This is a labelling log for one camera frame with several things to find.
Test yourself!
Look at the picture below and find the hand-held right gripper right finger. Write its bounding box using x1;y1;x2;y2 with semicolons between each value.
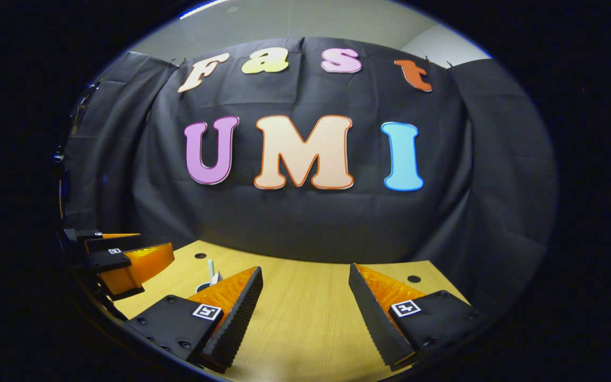
347;263;490;371

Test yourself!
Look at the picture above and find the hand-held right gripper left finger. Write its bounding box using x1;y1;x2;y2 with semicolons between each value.
127;265;264;374

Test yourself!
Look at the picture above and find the wooden desktop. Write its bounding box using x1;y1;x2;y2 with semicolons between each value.
115;240;470;382

